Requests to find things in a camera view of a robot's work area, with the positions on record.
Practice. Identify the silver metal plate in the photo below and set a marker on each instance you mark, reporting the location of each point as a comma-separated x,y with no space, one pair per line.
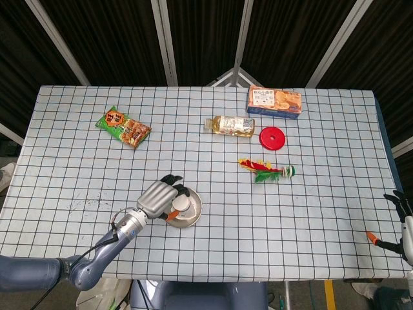
197,201

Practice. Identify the red round plastic disc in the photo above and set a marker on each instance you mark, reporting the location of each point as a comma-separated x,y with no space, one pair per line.
272,143

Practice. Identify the blue-grey robot torso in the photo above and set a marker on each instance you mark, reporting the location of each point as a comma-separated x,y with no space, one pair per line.
200,295

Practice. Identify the blue checked tablecloth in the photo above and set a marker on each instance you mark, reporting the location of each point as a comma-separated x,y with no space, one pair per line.
258,226

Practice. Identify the white frame rail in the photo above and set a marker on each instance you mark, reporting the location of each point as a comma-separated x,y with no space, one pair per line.
11,133
403,147

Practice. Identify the tea bottle with floral label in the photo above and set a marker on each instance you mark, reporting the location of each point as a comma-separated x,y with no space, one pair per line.
230,126

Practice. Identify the green snack bag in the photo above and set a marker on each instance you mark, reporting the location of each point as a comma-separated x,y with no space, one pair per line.
124,127

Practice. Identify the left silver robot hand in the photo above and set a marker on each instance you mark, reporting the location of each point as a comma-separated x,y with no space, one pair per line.
156,198

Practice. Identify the white round object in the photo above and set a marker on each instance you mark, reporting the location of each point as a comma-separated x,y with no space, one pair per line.
184,206

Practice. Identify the orange and blue biscuit box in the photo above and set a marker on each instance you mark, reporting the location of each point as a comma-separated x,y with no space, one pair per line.
274,101

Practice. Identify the white shoe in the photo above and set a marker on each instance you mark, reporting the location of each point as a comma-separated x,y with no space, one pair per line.
364,292
7,176

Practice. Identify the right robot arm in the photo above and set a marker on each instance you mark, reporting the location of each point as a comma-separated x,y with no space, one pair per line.
410,279

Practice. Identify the white triangular frame brace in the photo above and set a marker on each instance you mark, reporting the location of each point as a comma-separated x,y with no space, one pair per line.
240,76

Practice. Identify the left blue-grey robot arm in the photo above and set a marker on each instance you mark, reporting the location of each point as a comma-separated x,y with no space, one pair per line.
106,248

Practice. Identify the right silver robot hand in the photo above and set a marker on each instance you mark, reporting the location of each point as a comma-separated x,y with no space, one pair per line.
408,232

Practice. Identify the colourful feather shuttlecock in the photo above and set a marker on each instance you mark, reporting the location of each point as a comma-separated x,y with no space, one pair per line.
266,172

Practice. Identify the white frame post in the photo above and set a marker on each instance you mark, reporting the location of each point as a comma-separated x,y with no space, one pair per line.
242,32
166,42
58,42
337,42

